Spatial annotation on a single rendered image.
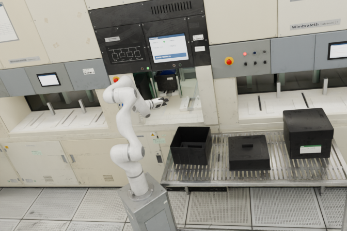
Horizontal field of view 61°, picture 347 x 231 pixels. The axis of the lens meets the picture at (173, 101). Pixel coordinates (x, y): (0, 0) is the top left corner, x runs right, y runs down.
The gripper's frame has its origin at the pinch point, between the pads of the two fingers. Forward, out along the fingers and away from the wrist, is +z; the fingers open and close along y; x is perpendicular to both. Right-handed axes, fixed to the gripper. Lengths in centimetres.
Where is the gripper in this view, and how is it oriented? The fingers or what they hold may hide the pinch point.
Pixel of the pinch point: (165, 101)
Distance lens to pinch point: 252.7
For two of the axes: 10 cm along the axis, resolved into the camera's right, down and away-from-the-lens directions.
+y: 3.8, -6.6, -6.4
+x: -5.0, -7.3, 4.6
